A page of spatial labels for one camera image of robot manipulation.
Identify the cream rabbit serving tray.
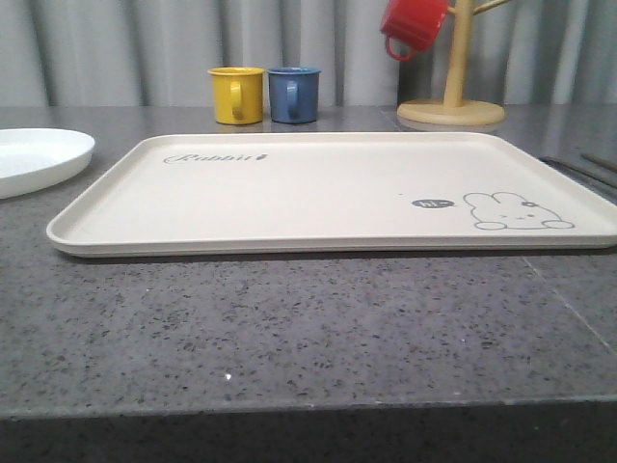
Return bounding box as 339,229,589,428
47,132,616,258

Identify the yellow enamel mug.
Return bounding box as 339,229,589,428
208,67,265,125

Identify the blue enamel mug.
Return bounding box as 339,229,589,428
267,67,320,124

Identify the silver metal chopsticks pair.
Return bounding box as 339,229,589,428
580,153,617,173

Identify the red enamel mug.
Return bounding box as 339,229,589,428
380,0,449,61

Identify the wooden mug tree stand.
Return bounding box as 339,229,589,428
397,0,508,126

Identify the silver metal fork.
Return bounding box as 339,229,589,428
539,157,616,203

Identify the white round plate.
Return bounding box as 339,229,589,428
1,128,95,199

